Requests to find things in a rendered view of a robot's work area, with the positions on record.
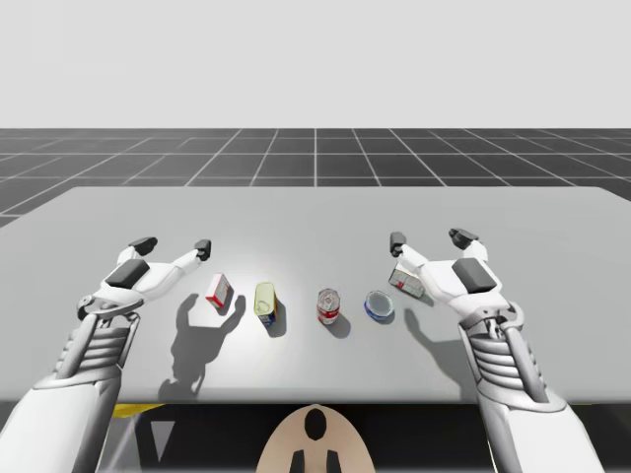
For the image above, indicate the tan robot part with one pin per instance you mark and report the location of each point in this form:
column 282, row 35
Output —
column 313, row 441

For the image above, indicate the red and white can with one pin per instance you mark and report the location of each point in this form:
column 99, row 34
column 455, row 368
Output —
column 328, row 306

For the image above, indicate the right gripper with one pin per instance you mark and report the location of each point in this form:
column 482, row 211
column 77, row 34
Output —
column 463, row 286

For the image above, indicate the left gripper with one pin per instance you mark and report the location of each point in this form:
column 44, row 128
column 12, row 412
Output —
column 129, row 282

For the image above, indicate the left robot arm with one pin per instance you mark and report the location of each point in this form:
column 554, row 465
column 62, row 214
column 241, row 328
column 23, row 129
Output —
column 59, row 399

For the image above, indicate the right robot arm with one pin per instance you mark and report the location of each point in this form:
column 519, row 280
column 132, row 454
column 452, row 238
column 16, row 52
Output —
column 530, row 394

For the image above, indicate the blue flat can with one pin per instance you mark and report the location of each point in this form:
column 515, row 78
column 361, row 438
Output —
column 379, row 305

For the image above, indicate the grey and white carton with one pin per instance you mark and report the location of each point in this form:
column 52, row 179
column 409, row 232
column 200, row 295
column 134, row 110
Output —
column 406, row 282

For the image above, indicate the red and white carton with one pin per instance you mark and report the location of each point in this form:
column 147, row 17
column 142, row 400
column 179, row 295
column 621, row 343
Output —
column 219, row 290

